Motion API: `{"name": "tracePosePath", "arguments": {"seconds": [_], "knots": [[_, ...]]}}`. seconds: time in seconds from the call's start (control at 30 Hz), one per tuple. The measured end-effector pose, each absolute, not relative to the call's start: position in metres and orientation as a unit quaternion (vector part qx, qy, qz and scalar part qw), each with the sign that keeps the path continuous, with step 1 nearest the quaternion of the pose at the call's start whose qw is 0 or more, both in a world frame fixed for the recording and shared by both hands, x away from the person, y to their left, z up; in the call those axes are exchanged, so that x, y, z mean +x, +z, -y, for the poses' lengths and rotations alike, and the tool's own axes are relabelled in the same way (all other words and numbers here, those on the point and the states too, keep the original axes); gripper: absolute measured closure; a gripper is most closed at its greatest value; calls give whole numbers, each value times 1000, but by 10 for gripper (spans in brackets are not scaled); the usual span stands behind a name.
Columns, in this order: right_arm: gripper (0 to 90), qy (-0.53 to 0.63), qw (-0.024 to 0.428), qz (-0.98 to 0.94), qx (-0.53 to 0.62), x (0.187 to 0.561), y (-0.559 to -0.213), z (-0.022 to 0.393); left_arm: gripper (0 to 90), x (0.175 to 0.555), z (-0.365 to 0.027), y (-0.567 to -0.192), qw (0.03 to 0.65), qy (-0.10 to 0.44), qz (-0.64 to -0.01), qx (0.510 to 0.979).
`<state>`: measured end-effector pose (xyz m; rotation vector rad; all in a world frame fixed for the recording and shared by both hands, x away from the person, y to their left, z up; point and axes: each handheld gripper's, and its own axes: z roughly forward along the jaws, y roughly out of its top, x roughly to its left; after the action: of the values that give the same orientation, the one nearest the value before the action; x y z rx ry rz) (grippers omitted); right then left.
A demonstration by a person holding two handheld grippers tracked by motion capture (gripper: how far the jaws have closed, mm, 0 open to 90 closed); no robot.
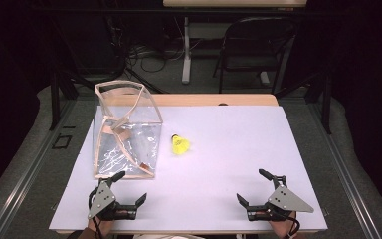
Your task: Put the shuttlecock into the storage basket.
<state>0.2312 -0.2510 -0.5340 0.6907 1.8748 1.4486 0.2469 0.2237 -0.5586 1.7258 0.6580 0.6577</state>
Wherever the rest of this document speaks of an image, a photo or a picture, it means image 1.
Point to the wooden table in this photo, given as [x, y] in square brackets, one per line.
[195, 99]

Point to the yellow shuttlecock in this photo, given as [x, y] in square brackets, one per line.
[180, 145]

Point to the person's right hand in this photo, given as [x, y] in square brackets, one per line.
[283, 227]

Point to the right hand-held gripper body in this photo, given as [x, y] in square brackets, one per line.
[286, 200]

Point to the person's left hand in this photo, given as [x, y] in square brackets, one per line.
[103, 225]

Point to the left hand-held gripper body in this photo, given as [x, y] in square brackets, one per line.
[102, 199]

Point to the black metal stand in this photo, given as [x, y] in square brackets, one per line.
[325, 99]
[55, 99]

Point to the clear plastic bag beige trim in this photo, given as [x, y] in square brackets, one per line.
[126, 156]

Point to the black folding chair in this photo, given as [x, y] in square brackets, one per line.
[255, 46]

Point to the white table mat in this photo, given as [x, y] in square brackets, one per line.
[219, 166]

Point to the grey metal floor rail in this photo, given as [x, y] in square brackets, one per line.
[344, 179]
[30, 172]

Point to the white background desk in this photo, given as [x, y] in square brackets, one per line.
[187, 49]

